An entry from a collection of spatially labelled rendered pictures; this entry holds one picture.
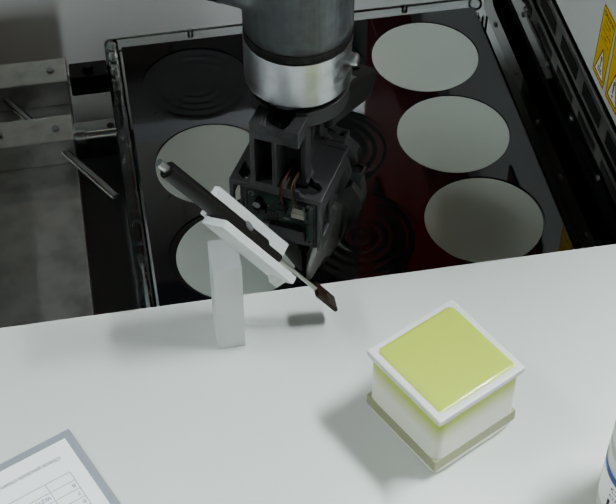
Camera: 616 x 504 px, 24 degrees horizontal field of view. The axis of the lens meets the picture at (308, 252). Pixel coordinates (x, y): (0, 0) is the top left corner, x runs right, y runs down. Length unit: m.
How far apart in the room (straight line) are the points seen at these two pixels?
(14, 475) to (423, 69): 0.59
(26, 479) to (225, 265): 0.19
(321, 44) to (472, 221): 0.32
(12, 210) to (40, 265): 0.07
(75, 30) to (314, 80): 0.61
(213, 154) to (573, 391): 0.42
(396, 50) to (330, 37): 0.43
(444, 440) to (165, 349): 0.22
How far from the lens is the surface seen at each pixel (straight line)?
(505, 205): 1.25
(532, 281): 1.10
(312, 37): 0.95
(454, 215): 1.24
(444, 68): 1.37
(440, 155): 1.29
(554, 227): 1.24
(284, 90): 0.98
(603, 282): 1.11
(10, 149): 1.30
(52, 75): 1.37
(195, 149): 1.29
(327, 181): 1.04
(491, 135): 1.31
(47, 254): 1.24
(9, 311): 1.21
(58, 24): 1.57
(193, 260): 1.20
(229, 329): 1.04
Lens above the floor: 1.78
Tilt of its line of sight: 47 degrees down
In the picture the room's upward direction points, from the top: straight up
